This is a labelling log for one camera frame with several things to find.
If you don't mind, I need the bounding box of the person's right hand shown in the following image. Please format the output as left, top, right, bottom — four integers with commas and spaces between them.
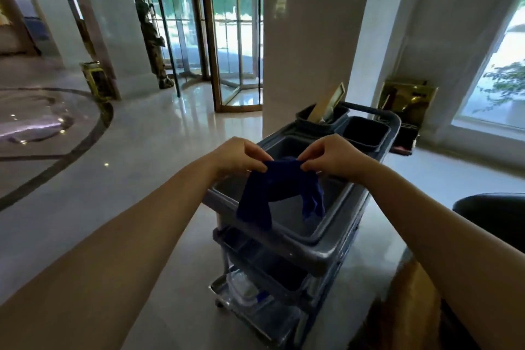
297, 133, 380, 183

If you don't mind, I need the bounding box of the person's left hand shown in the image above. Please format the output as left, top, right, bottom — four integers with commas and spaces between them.
208, 137, 275, 179

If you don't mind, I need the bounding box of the dark blue cloth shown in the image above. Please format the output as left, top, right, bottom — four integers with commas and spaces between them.
237, 156, 325, 231

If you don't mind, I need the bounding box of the person's left forearm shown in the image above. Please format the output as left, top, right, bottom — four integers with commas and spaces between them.
0, 157, 230, 350

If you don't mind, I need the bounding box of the person's right forearm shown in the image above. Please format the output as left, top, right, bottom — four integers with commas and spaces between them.
354, 163, 525, 350

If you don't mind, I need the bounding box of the grey plastic tub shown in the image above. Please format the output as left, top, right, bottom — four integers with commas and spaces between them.
213, 135, 372, 246

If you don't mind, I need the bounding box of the black square bucket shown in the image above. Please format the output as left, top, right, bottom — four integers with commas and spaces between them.
334, 116, 391, 154
296, 103, 350, 130

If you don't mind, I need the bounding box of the grey plastic cleaning cart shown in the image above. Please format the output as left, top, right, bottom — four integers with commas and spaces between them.
202, 101, 402, 350

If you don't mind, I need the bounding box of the gold metal stand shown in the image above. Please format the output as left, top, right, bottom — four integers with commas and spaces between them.
375, 80, 439, 156

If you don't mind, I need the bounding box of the clear plastic container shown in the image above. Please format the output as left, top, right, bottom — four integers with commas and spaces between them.
225, 270, 267, 306

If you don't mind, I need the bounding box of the glass revolving door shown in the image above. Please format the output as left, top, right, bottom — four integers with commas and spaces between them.
123, 0, 264, 113

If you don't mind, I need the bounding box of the dark bronze statue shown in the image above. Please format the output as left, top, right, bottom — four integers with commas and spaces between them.
132, 0, 175, 90

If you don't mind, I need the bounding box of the gold trash bin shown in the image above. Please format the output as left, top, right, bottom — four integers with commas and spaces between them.
79, 60, 115, 103

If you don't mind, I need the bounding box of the black round chair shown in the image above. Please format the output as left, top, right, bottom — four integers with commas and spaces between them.
452, 192, 525, 255

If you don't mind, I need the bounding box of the green outdoor plant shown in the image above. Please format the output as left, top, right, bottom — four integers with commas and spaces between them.
472, 59, 525, 114

